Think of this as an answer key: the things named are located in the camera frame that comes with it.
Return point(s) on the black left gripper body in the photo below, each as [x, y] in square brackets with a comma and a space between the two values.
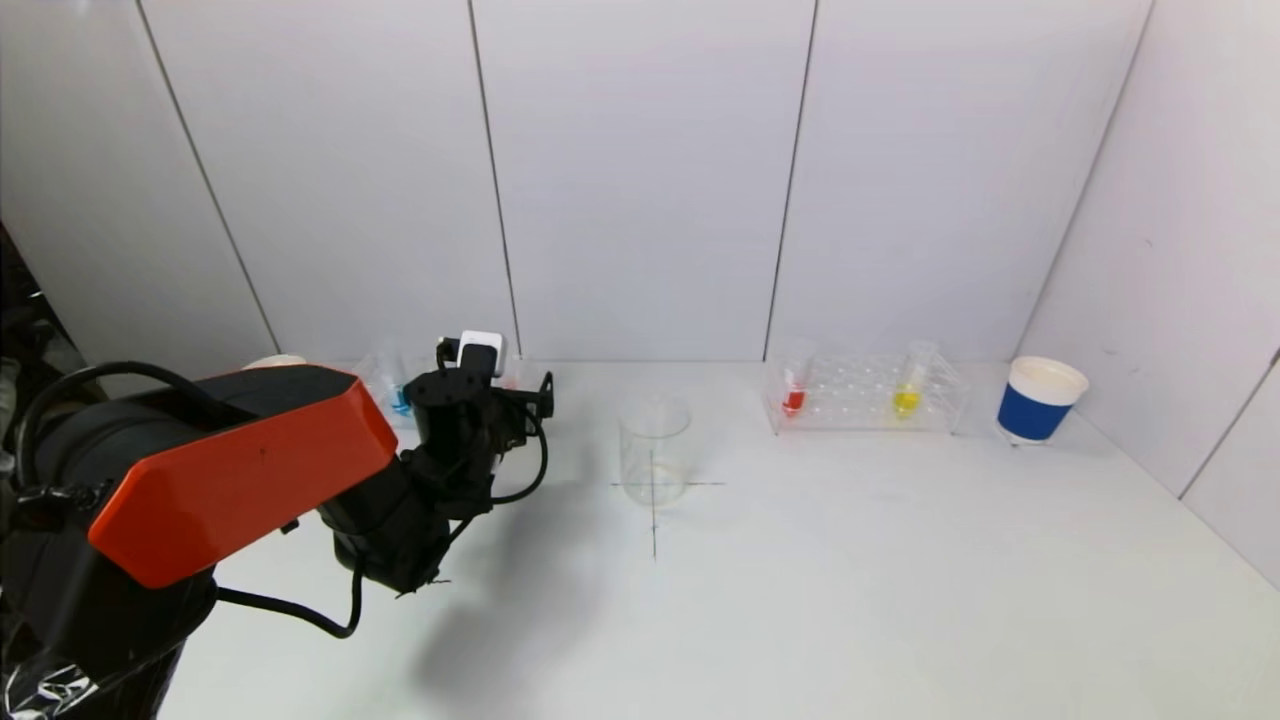
[528, 398]

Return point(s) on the test tube with yellow pigment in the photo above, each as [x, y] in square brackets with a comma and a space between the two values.
[906, 401]

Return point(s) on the test tube with blue pigment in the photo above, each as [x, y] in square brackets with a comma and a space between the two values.
[401, 402]

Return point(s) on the clear glass beaker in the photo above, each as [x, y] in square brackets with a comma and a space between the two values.
[654, 450]

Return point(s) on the clear acrylic test tube rack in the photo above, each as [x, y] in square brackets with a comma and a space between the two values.
[850, 395]
[378, 380]

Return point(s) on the test tube with red pigment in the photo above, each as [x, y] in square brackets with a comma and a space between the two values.
[793, 401]

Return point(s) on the white paper cup blue sleeve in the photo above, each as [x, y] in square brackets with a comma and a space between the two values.
[1032, 412]
[272, 361]

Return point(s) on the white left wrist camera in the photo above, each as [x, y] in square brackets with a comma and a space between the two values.
[482, 352]

